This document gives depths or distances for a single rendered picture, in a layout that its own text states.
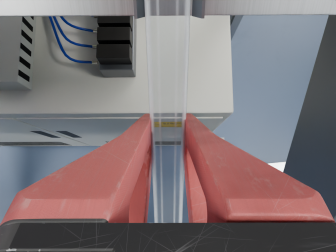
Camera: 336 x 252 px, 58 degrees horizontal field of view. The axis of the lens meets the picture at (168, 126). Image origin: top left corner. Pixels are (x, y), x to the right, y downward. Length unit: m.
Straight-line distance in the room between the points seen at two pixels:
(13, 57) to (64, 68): 0.07
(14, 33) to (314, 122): 0.42
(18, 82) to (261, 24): 0.97
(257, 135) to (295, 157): 0.92
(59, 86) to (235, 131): 0.74
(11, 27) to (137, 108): 0.21
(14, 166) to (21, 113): 0.70
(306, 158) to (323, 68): 0.05
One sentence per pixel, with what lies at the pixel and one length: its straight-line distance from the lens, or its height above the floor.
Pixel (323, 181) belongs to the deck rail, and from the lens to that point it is 0.18.
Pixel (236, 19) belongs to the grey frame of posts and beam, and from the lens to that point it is 0.62.
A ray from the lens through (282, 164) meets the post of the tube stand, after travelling 1.13.
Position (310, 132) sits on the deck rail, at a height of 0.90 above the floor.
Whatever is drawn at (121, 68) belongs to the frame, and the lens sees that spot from 0.45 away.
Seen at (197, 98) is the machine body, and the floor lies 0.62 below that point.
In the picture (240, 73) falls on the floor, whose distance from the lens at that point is 1.16.
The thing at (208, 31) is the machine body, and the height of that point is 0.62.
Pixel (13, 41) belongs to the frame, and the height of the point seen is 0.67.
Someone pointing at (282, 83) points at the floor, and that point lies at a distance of 1.20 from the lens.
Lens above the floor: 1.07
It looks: 81 degrees down
